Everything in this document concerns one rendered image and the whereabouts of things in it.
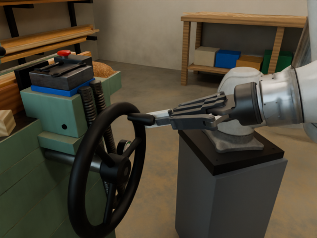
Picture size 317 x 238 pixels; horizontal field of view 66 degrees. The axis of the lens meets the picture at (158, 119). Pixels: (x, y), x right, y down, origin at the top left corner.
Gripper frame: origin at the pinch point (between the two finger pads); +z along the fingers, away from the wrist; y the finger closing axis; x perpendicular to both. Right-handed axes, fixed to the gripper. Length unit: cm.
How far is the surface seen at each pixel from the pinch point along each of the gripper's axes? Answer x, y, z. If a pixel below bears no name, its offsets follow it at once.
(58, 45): -34, -197, 205
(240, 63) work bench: 57, -267, 16
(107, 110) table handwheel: -6.9, 8.5, 4.7
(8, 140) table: -7.4, 16.3, 23.3
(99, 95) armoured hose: -8.1, 0.4, 11.7
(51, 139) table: -3.5, 10.1, 20.4
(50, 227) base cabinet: 19.0, 13.5, 32.9
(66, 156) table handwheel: 1.5, 8.9, 20.3
